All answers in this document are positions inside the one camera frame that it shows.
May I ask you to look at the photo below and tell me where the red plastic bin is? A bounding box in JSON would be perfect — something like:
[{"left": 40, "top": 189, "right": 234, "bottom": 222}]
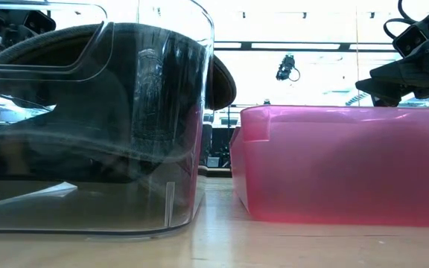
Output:
[{"left": 229, "top": 104, "right": 429, "bottom": 228}]

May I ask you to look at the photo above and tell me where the clear plastic bin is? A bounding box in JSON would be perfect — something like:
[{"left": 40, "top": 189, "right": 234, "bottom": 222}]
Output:
[{"left": 0, "top": 0, "right": 215, "bottom": 237}]

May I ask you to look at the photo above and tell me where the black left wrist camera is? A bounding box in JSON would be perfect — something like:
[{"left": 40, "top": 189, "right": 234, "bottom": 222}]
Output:
[{"left": 22, "top": 10, "right": 57, "bottom": 35}]

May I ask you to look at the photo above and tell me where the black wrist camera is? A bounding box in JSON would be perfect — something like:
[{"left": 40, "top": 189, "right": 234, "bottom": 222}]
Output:
[
  {"left": 22, "top": 10, "right": 57, "bottom": 35},
  {"left": 392, "top": 24, "right": 429, "bottom": 57}
]

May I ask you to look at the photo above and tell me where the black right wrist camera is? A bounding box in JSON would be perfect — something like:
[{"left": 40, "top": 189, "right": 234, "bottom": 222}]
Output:
[{"left": 392, "top": 24, "right": 429, "bottom": 57}]

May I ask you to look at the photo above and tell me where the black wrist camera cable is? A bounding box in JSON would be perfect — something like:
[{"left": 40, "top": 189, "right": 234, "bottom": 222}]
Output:
[{"left": 382, "top": 0, "right": 424, "bottom": 40}]

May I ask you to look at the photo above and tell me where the black overhead camera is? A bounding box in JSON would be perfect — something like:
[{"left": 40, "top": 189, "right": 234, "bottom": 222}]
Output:
[{"left": 276, "top": 54, "right": 301, "bottom": 83}]

